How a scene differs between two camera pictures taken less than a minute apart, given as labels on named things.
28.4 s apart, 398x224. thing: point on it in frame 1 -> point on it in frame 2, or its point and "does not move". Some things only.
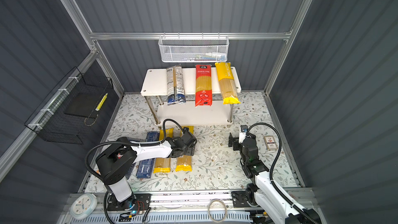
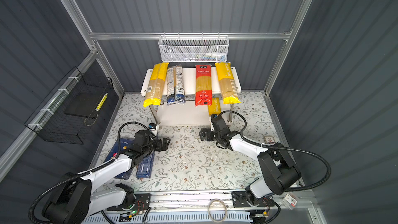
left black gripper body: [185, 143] -> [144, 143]
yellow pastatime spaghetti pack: [227, 83] does not move
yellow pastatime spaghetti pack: [163, 164] -> [215, 108]
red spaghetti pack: [203, 89] does not move
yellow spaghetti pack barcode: [184, 163] -> [157, 84]
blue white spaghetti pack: [176, 93] does not move
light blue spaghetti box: [145, 167] does not move
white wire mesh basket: [193, 49] does not move
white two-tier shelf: [154, 87] does not move
